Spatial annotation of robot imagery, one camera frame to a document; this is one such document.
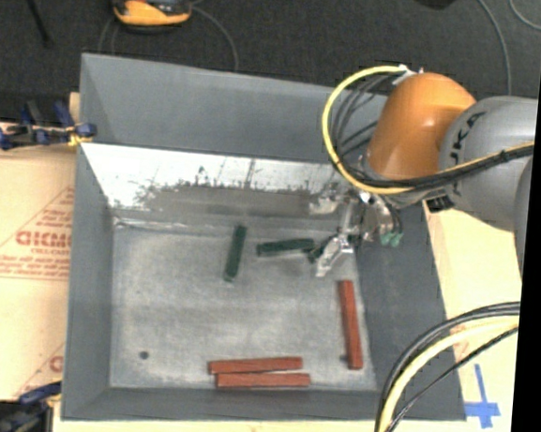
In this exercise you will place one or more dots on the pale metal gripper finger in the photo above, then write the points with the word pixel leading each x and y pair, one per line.
pixel 328 263
pixel 327 246

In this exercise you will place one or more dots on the dark green flat block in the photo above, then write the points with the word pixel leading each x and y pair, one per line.
pixel 235 253
pixel 283 247

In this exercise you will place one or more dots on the red-brown flat block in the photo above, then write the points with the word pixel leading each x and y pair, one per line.
pixel 255 365
pixel 263 381
pixel 350 325

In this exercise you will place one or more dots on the grey metal bin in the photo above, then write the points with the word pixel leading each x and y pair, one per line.
pixel 173 305

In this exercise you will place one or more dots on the brown cardboard board red print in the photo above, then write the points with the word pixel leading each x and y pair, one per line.
pixel 17 310

